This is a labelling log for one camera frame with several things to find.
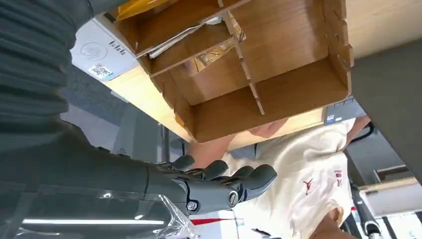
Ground gold printed card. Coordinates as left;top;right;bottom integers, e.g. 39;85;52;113
194;39;247;69

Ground person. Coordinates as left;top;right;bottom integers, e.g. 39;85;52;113
188;115;372;239

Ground wooden divided box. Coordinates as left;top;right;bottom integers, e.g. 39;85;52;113
113;0;355;143

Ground person's left hand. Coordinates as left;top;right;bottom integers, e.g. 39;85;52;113
248;118;288;139

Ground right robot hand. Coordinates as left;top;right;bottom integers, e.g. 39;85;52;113
0;120;278;239

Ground grey kiosk stand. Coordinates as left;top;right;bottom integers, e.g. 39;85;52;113
112;104;189;163

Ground white card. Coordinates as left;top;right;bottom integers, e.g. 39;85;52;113
135;16;225;60

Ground grey card reader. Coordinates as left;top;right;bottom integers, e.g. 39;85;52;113
70;16;141;83

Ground yellow tape strip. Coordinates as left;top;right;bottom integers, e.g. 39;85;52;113
117;0;173;20

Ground white table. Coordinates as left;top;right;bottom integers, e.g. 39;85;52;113
357;165;422;219

